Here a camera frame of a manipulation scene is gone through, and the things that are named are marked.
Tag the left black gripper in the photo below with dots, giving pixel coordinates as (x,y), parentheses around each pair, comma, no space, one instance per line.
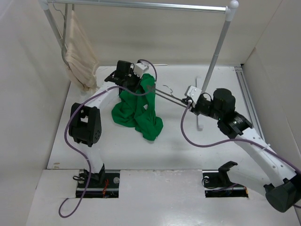
(138,79)

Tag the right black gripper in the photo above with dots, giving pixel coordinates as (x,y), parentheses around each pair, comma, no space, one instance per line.
(194,109)

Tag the green t shirt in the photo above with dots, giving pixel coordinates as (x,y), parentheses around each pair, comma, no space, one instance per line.
(139,111)

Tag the grey clothes hanger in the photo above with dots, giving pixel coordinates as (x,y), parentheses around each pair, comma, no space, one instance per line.
(167,96)

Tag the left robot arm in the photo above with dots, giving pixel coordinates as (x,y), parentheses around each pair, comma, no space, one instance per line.
(85,126)

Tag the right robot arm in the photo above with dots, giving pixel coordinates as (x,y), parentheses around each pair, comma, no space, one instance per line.
(281,184)

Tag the beige hanging garment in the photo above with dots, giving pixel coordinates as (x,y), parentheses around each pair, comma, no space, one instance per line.
(81,58)

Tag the metal clothes rack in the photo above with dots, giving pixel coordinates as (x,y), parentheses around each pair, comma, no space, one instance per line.
(229,12)

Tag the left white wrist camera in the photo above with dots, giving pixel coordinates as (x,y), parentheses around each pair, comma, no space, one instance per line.
(140,69)

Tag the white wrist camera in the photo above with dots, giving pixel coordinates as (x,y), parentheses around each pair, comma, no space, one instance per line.
(193,93)
(140,69)

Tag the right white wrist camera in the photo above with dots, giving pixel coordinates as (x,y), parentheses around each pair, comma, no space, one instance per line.
(193,93)

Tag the aluminium rail on table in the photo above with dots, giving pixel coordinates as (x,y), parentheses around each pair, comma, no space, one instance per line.
(252,114)

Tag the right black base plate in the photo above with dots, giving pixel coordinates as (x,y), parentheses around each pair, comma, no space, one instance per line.
(216,187)

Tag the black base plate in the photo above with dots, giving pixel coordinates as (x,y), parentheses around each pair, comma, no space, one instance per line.
(113,181)
(216,187)

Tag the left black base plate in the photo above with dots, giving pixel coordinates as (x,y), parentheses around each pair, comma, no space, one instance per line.
(113,181)

